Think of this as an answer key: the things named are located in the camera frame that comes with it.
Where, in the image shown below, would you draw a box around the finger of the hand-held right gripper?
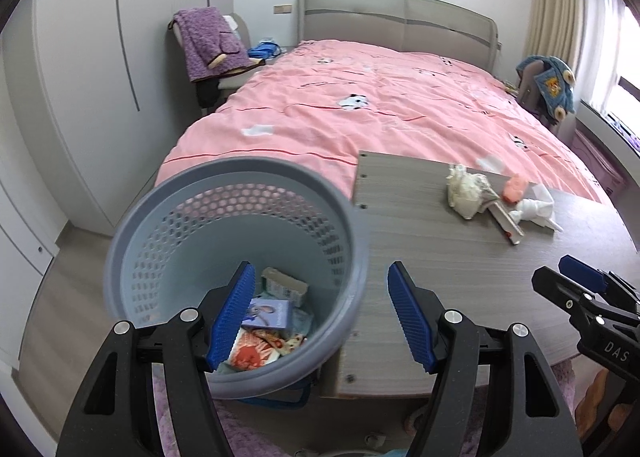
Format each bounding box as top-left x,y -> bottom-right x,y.
558,254 -> 609,294
531,264 -> 590,314

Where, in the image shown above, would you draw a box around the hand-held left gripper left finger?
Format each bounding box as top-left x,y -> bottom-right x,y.
56,260 -> 258,457

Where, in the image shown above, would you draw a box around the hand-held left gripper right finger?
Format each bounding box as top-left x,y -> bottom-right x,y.
386,260 -> 586,457

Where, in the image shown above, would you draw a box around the purple cardboard box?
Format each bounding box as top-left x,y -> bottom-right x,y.
240,297 -> 292,338

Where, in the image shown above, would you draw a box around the red and white wrapper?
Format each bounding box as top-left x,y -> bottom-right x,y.
227,326 -> 284,371

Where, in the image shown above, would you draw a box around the beige carton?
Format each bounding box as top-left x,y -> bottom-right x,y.
259,265 -> 310,308

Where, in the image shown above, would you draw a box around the grey perforated plastic basket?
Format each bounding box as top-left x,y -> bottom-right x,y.
103,157 -> 371,401

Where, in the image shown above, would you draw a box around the person's right hand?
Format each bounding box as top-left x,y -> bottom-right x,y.
574,366 -> 624,439

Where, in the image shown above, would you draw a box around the white crumpled tissue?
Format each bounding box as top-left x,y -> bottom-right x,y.
529,184 -> 557,219

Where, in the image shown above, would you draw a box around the purple fuzzy pants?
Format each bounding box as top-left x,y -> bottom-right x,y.
149,361 -> 582,457

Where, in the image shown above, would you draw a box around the crumpled cream wrapper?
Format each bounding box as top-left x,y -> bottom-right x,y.
445,163 -> 494,221

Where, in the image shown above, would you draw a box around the blue plush garment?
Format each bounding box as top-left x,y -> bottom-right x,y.
515,54 -> 577,126

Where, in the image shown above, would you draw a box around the pink printed duvet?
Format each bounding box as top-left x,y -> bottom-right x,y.
153,38 -> 614,211

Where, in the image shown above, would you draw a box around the dark framed window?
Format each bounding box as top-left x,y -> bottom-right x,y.
582,0 -> 640,130

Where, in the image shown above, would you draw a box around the black cloth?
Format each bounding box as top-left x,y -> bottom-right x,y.
194,79 -> 222,109

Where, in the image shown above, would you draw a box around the beige curtain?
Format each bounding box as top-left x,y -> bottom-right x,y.
522,0 -> 586,104

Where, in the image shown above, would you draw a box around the blue bedside object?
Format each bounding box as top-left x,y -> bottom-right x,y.
247,39 -> 281,61

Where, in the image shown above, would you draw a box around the purple fuzzy garment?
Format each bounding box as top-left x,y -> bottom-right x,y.
172,6 -> 254,84

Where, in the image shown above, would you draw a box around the white wardrobe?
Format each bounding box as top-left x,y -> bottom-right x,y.
0,0 -> 236,373

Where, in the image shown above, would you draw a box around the grey white chair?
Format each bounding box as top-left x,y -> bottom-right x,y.
167,11 -> 252,114

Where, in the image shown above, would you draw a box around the grey upholstered bed headboard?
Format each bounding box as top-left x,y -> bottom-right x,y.
297,0 -> 501,71

